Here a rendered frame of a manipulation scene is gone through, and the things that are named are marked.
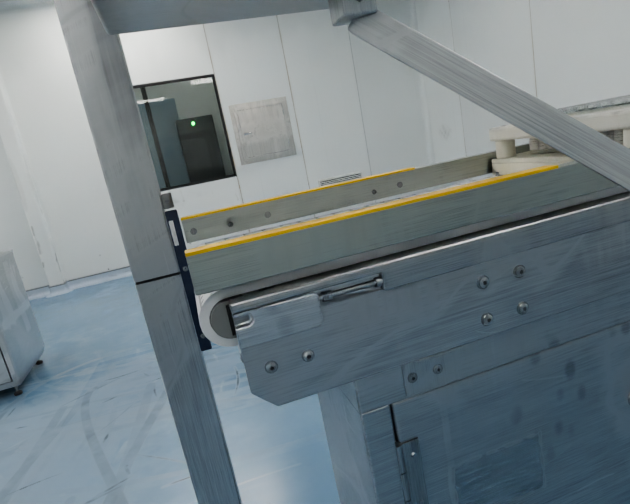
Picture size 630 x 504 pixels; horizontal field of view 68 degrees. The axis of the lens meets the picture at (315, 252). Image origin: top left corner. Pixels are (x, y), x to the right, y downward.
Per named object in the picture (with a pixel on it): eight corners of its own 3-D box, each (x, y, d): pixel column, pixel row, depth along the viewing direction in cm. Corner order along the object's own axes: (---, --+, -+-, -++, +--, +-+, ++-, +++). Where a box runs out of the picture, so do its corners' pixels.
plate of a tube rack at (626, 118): (640, 128, 48) (640, 107, 47) (488, 142, 71) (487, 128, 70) (807, 91, 53) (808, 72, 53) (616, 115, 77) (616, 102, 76)
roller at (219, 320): (215, 345, 37) (205, 306, 37) (199, 275, 63) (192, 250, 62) (256, 333, 38) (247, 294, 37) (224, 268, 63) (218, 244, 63)
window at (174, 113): (114, 200, 518) (84, 92, 492) (115, 200, 519) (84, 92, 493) (236, 176, 553) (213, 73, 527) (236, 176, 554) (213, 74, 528)
